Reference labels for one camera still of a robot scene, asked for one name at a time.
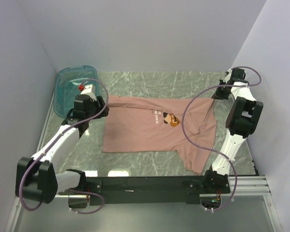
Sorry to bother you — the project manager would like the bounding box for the pink printed t shirt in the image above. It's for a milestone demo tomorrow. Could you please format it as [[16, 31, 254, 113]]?
[[102, 95, 217, 174]]

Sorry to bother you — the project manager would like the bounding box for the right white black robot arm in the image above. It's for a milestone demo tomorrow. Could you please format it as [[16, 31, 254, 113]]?
[[202, 66, 264, 193]]

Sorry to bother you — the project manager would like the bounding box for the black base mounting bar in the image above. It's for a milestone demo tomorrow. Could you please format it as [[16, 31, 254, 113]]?
[[58, 176, 232, 209]]

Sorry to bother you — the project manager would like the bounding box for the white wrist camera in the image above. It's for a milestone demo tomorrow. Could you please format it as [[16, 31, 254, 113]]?
[[223, 68, 234, 85], [79, 84, 97, 101]]

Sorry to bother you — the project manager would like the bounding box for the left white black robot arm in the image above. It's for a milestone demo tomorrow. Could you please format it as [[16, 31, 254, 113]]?
[[15, 94, 109, 211]]

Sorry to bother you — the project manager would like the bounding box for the aluminium extrusion rail frame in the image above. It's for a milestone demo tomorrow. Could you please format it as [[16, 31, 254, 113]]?
[[6, 72, 282, 232]]

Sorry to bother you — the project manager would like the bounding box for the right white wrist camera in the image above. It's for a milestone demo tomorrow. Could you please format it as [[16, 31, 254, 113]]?
[[223, 68, 234, 85]]

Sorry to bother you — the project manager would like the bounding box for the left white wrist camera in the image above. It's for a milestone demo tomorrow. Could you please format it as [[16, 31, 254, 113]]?
[[79, 84, 97, 101]]

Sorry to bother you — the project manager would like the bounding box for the teal transparent plastic bin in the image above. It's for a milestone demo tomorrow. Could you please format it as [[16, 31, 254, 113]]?
[[53, 65, 98, 118]]

